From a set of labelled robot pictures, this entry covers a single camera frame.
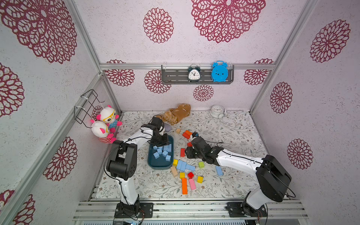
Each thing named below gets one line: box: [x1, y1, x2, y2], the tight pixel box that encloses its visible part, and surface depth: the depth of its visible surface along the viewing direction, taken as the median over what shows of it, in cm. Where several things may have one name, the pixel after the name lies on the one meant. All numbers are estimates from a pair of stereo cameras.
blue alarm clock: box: [211, 60, 229, 83], surface depth 91 cm
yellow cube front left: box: [179, 172, 186, 180], surface depth 87 cm
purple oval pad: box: [164, 122, 173, 133], surface depth 109 cm
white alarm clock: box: [210, 104, 229, 119], surface depth 119 cm
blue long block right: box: [215, 165, 224, 176], surface depth 89 cm
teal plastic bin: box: [147, 135, 174, 170], surface depth 93 cm
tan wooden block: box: [170, 165, 179, 177], surface depth 88 cm
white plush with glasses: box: [96, 105, 123, 135], surface depth 96 cm
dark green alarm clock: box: [187, 66, 202, 83], surface depth 92 cm
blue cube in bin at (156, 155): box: [152, 151, 160, 160], surface depth 94 cm
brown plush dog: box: [156, 103, 192, 126], surface depth 108 cm
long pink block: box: [188, 178, 197, 191], surface depth 85 cm
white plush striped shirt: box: [90, 119, 117, 144], surface depth 86 cm
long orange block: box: [181, 178, 188, 195], surface depth 83 cm
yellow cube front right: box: [196, 175, 204, 184], surface depth 85 cm
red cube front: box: [187, 171, 195, 180], surface depth 86 cm
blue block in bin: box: [163, 143, 173, 153], surface depth 96 cm
